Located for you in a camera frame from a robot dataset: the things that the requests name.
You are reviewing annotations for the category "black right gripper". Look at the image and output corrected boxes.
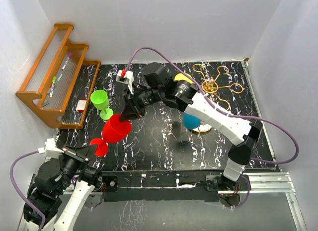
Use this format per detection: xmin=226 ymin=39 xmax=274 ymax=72
xmin=119 ymin=85 xmax=164 ymax=122

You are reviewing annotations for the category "wooden stepped shelf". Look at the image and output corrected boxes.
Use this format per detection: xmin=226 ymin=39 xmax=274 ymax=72
xmin=15 ymin=23 xmax=101 ymax=129

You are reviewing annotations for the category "purple capped marker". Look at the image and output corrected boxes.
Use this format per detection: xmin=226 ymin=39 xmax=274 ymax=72
xmin=61 ymin=53 xmax=72 ymax=71

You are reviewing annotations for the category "red wine glass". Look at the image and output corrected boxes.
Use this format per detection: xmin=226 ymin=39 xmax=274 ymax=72
xmin=90 ymin=114 xmax=132 ymax=157

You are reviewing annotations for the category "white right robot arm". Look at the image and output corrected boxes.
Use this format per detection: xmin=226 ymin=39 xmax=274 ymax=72
xmin=116 ymin=63 xmax=263 ymax=190

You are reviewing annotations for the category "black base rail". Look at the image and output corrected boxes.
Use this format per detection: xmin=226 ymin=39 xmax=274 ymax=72
xmin=81 ymin=169 xmax=251 ymax=204

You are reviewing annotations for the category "blue wine glass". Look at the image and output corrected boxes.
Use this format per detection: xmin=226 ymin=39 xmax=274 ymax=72
xmin=182 ymin=113 xmax=201 ymax=130

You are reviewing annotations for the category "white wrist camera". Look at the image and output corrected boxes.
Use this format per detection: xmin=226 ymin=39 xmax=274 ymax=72
xmin=116 ymin=69 xmax=134 ymax=94
xmin=37 ymin=138 xmax=63 ymax=158

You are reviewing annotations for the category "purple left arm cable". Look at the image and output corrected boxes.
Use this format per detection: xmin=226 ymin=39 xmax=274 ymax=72
xmin=9 ymin=149 xmax=47 ymax=231

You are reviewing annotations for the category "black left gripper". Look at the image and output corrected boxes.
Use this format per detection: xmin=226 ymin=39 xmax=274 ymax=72
xmin=55 ymin=142 xmax=98 ymax=193

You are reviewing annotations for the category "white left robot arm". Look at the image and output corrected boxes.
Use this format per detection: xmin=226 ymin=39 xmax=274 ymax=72
xmin=23 ymin=145 xmax=103 ymax=231

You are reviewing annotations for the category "green wine glass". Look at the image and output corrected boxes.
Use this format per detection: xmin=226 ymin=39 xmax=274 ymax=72
xmin=90 ymin=90 xmax=114 ymax=120

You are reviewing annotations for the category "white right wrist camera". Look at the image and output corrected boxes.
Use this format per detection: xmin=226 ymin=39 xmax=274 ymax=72
xmin=116 ymin=69 xmax=134 ymax=94

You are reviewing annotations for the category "small white red box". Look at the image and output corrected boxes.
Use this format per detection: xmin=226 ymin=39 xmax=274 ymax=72
xmin=76 ymin=99 xmax=87 ymax=112

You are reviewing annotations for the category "green capped marker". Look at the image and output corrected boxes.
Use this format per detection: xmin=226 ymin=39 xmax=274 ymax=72
xmin=49 ymin=76 xmax=56 ymax=98

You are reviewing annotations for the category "gold wire wine glass rack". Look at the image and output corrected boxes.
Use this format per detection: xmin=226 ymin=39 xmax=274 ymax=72
xmin=192 ymin=63 xmax=244 ymax=111

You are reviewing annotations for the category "yellow wine glass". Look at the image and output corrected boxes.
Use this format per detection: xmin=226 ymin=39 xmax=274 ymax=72
xmin=174 ymin=73 xmax=194 ymax=83

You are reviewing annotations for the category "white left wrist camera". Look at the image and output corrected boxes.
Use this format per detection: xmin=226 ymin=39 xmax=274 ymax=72
xmin=37 ymin=138 xmax=63 ymax=158

